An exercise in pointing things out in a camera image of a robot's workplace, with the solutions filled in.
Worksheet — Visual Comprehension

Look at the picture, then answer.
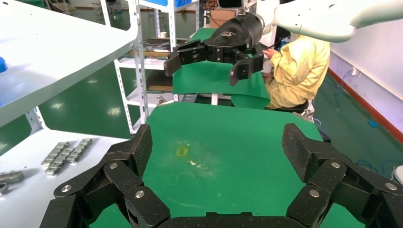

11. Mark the blue floor cable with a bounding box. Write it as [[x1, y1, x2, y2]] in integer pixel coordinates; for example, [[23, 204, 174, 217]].
[[355, 159, 403, 177]]

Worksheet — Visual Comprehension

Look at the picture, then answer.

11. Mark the black monitor screen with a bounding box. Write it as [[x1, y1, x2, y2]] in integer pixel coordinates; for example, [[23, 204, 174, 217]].
[[217, 0, 245, 10]]

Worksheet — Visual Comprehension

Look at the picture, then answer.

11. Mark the black stool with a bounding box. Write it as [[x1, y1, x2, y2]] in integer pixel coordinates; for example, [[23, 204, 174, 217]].
[[270, 100, 316, 122]]

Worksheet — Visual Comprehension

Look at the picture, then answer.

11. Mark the brown wooden board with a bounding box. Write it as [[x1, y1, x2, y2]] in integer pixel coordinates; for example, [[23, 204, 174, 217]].
[[146, 69, 174, 93]]

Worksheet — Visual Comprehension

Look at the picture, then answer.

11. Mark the white storage rack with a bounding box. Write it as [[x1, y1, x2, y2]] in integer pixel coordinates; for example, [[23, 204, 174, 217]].
[[100, 0, 202, 134]]

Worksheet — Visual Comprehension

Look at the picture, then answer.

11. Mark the brown cardboard box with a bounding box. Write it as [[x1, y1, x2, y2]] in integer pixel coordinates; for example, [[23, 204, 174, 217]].
[[209, 9, 237, 29]]

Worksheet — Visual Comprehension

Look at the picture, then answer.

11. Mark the white table board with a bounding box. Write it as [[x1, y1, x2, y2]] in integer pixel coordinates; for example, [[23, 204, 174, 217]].
[[0, 128, 128, 228]]

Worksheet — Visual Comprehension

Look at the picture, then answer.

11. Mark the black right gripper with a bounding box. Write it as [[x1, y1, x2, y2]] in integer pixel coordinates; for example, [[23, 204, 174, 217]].
[[163, 12, 265, 87]]

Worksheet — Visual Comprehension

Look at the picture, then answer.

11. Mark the green cloth on background table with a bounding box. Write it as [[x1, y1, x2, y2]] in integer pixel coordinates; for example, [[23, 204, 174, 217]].
[[172, 28, 271, 110]]

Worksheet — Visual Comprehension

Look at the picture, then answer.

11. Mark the white round object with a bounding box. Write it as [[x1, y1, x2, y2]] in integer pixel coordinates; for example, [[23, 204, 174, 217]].
[[392, 165, 403, 186]]

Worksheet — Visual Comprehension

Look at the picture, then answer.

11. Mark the white perforated steel post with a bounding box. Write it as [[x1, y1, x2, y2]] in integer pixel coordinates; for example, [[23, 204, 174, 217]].
[[24, 106, 48, 136], [128, 0, 151, 126], [167, 0, 180, 103]]

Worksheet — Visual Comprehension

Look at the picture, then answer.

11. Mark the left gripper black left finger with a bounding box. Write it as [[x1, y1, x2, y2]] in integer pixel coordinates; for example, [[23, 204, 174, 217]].
[[39, 124, 171, 228]]

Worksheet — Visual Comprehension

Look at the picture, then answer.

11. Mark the white metal shelf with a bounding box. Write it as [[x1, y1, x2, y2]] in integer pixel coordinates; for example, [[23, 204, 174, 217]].
[[0, 0, 141, 128]]

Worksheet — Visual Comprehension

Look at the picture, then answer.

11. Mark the grey metal rail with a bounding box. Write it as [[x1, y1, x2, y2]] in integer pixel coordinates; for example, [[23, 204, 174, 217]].
[[0, 170, 25, 186]]

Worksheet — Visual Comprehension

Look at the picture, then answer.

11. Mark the notched grey metal strip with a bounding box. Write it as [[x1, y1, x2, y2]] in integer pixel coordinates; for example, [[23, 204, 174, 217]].
[[41, 142, 70, 167], [45, 147, 75, 177], [66, 138, 93, 164]]

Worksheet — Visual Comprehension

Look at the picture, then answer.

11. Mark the person in yellow coat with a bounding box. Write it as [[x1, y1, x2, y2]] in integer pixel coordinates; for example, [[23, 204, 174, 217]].
[[263, 34, 331, 110]]

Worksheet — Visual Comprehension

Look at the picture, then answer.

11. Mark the dark metal parts pile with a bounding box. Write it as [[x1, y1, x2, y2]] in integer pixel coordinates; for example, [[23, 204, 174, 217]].
[[143, 38, 190, 54]]

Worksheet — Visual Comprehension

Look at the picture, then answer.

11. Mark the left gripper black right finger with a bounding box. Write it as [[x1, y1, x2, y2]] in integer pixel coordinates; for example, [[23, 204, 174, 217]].
[[281, 123, 403, 228]]

